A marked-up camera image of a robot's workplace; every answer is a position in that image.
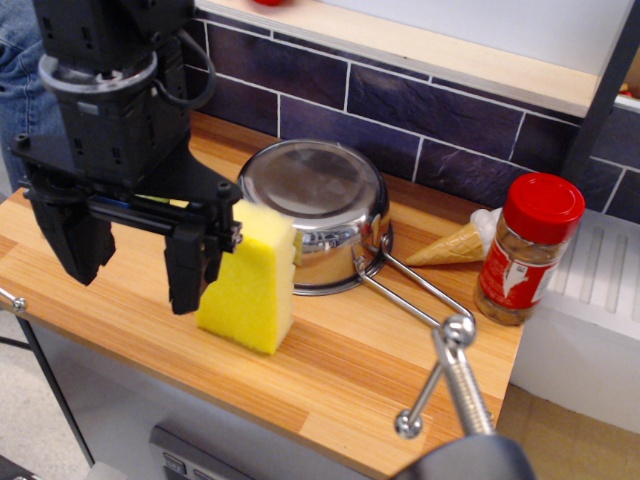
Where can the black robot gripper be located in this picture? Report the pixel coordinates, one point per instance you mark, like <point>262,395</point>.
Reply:
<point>130,163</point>

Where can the yellow sponge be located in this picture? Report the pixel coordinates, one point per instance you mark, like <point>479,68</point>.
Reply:
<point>251,302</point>

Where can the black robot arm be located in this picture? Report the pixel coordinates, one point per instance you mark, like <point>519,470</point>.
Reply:
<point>117,71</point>

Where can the upside-down steel pot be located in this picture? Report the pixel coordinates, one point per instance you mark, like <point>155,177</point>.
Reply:
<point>340,207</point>

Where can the metal clamp knob left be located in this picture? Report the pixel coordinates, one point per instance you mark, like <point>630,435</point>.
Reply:
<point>18,304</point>

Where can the person in blue jeans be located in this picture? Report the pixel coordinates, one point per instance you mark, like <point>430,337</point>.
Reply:
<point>26,106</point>

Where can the grey oven control panel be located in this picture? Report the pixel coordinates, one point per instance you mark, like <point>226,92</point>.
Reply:
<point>179,459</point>

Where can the red object on shelf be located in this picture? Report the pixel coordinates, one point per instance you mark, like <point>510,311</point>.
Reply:
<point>269,2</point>

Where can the toy ice cream cone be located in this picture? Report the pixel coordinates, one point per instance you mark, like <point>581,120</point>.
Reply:
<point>470,243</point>

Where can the red-lidded spice jar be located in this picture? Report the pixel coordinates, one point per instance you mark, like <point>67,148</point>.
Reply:
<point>538,220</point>

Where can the wooden wall shelf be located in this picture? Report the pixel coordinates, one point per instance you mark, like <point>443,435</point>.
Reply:
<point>472,65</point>

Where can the dark metal shelf post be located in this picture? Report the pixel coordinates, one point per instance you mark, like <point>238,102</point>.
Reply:
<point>622,56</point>

